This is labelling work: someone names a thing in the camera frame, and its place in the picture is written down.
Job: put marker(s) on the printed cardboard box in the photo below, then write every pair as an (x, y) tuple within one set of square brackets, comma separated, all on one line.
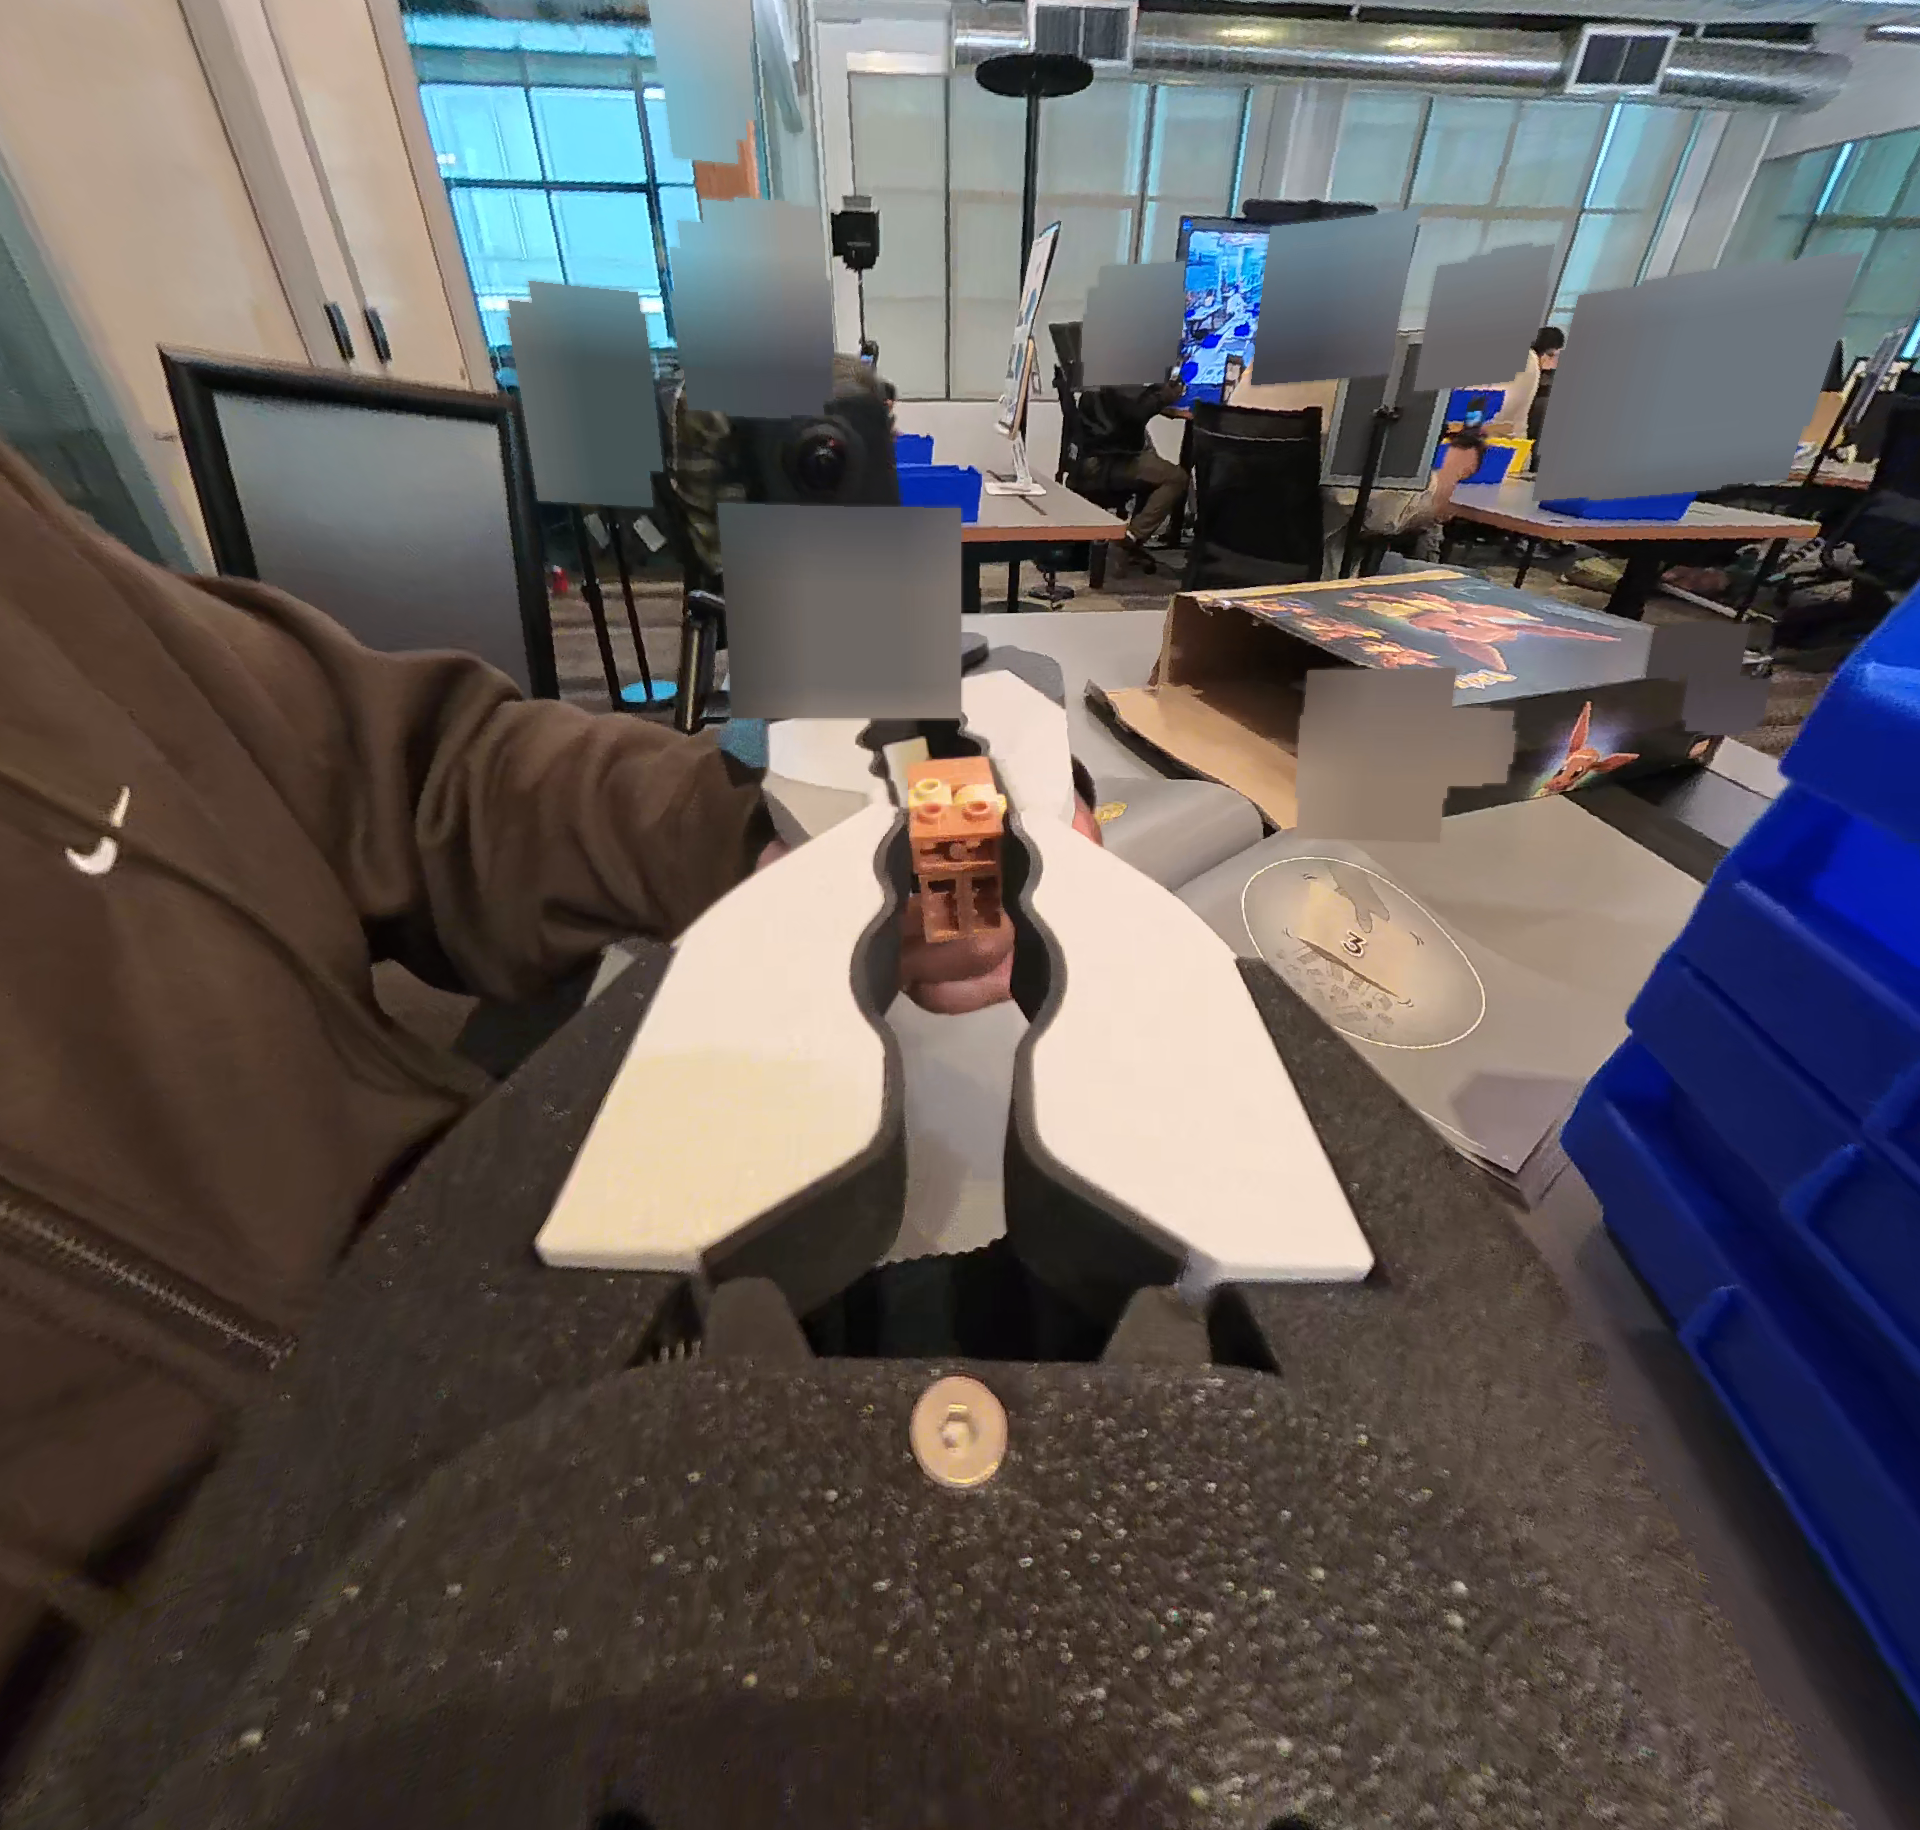
[(1425, 611)]

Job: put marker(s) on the wood-edged grey table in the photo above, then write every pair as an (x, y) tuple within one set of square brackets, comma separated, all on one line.
[(1652, 529), (1052, 511)]

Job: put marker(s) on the stack of blue plastic bins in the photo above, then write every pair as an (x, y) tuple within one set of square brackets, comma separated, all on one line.
[(1772, 1036)]

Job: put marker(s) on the black framed grey board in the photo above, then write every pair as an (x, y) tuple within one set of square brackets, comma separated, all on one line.
[(360, 511)]

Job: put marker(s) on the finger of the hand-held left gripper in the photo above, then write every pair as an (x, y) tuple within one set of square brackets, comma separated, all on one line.
[(825, 787), (1035, 736)]

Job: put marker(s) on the black office chair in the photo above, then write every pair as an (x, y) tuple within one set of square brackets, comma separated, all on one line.
[(1253, 495)]

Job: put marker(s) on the blue plastic bin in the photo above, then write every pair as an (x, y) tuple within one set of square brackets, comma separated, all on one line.
[(938, 481)]

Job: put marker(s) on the beige cabinet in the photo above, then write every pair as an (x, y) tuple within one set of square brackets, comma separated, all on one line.
[(302, 136)]

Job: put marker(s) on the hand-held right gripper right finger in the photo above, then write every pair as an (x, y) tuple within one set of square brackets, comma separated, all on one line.
[(1187, 1080)]

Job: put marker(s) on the person's left forearm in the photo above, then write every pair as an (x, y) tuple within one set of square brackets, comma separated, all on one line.
[(600, 811)]

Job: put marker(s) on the grey instruction booklet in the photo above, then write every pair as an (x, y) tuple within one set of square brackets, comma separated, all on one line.
[(1577, 990)]

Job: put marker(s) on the black floor lamp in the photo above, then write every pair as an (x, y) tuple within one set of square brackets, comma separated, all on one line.
[(1031, 71)]

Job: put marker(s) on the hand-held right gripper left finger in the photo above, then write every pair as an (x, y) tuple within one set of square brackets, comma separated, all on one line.
[(737, 1080)]

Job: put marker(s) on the white computer monitor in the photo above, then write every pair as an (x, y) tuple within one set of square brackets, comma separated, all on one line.
[(1035, 300)]

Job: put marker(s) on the brown brick assembly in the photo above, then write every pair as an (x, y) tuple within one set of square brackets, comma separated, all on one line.
[(956, 856)]

